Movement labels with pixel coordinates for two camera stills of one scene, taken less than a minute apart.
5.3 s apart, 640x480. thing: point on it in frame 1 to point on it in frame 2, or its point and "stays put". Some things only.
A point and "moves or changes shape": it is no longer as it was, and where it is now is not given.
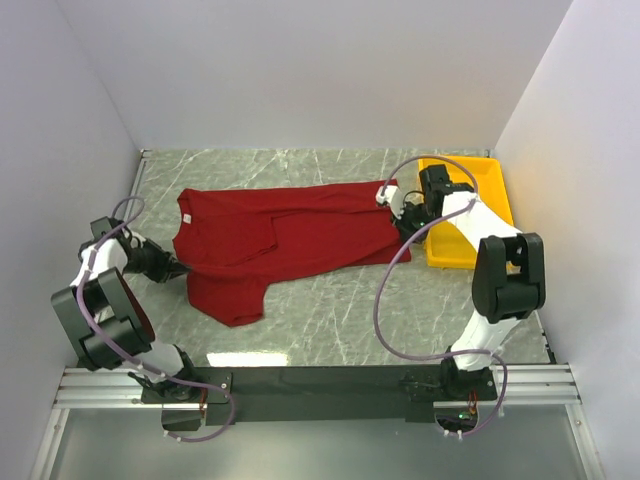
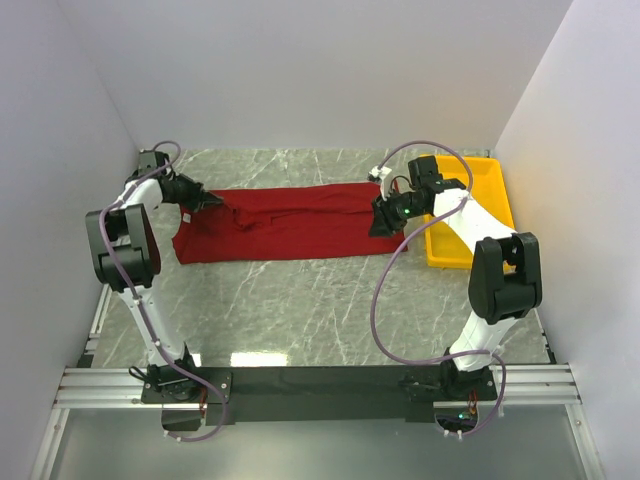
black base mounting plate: (322, 396) stays put
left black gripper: (165, 269) to (199, 195)
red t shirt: (234, 241) moves or changes shape
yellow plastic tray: (445, 247) stays put
